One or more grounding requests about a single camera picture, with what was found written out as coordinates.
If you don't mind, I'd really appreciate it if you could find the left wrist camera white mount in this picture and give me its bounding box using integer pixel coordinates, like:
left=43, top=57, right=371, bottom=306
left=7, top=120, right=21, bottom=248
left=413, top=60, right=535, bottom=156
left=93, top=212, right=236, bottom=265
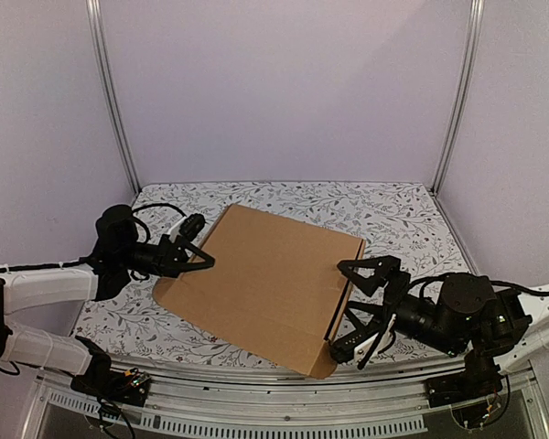
left=167, top=213, right=206, bottom=243

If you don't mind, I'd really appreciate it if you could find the floral patterned table mat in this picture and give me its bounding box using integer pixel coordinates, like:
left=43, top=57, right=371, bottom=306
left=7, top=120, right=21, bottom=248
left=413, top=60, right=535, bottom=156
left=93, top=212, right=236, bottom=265
left=72, top=182, right=468, bottom=369

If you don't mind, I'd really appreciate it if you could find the aluminium front rail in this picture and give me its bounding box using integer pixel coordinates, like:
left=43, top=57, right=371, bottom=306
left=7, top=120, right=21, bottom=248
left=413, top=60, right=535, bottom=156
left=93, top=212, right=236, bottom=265
left=22, top=356, right=549, bottom=438

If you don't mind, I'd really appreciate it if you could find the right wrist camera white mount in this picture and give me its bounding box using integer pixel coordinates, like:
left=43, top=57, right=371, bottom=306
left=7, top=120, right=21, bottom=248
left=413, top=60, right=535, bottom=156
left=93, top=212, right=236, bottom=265
left=329, top=316, right=395, bottom=369

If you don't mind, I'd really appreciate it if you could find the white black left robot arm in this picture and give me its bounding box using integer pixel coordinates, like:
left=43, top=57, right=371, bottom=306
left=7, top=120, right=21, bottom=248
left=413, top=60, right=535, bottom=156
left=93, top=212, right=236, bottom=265
left=0, top=204, right=215, bottom=397

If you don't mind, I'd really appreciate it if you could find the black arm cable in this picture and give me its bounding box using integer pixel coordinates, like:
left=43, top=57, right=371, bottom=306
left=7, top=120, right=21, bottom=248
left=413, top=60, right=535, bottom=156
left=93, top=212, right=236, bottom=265
left=489, top=279, right=549, bottom=298
left=130, top=202, right=188, bottom=220

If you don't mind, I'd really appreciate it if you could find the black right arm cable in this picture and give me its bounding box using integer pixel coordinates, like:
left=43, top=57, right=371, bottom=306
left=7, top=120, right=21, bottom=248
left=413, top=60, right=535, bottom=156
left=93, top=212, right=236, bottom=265
left=489, top=279, right=549, bottom=298

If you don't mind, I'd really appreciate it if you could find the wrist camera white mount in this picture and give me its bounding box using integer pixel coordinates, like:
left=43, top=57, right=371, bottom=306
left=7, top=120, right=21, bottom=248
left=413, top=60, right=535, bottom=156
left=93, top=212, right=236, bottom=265
left=329, top=316, right=395, bottom=369
left=167, top=213, right=206, bottom=243

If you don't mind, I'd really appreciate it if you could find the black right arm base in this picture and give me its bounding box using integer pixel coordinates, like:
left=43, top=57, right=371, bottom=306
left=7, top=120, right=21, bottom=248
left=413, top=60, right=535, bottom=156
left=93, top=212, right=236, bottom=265
left=424, top=350, right=503, bottom=408

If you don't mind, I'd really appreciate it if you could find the brown cardboard box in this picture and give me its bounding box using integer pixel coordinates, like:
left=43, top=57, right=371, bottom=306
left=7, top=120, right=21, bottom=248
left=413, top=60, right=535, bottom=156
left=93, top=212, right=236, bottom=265
left=153, top=204, right=365, bottom=379

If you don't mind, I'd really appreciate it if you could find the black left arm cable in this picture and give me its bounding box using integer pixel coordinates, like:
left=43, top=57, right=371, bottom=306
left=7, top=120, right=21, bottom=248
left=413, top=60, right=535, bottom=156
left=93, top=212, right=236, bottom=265
left=130, top=202, right=188, bottom=220

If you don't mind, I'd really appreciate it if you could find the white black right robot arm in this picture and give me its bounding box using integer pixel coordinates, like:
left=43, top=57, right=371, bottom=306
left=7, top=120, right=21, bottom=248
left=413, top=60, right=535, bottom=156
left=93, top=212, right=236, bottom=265
left=330, top=256, right=549, bottom=369

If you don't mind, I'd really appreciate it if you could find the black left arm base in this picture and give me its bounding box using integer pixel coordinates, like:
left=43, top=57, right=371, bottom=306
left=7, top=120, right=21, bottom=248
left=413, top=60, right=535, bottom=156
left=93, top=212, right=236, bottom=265
left=70, top=337, right=152, bottom=407

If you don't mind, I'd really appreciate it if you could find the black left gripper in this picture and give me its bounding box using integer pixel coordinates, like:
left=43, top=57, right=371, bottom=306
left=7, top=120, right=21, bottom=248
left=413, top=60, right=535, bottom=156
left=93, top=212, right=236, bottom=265
left=118, top=234, right=220, bottom=292

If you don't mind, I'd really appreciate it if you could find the aluminium frame post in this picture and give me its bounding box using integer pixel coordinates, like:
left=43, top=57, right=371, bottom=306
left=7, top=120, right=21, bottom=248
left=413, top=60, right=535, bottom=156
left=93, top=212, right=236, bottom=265
left=85, top=0, right=142, bottom=195
left=430, top=0, right=485, bottom=198

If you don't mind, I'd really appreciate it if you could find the left aluminium frame post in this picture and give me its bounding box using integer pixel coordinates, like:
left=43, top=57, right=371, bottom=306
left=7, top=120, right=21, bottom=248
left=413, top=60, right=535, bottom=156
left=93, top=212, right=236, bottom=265
left=85, top=0, right=142, bottom=195

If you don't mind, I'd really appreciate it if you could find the right aluminium frame post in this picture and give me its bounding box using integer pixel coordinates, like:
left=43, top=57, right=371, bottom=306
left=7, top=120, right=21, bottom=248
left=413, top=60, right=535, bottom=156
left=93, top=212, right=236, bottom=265
left=430, top=0, right=485, bottom=198

